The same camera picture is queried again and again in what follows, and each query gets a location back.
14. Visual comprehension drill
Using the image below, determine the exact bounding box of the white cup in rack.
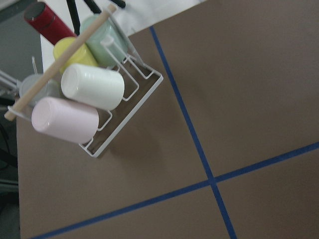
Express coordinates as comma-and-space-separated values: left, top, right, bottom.
61, 64, 125, 111

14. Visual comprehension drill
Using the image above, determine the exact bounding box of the green cup in rack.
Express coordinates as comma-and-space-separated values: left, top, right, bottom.
86, 20, 128, 67

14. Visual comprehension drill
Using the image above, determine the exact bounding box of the pink cup in rack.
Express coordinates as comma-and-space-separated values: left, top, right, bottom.
31, 97, 99, 144

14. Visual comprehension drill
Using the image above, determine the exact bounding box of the yellow cup in rack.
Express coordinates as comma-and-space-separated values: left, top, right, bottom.
53, 37, 98, 75

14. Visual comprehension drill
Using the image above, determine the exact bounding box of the grey cup in rack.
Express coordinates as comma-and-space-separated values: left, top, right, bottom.
19, 74, 62, 108

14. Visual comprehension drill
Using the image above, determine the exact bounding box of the black tripod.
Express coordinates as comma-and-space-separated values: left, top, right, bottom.
66, 0, 127, 35

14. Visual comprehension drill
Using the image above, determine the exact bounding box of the white wire cup rack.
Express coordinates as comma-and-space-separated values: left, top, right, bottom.
7, 34, 164, 159

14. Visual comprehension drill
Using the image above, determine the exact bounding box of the wooden rack handle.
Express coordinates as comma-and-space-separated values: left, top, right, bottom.
4, 3, 118, 121

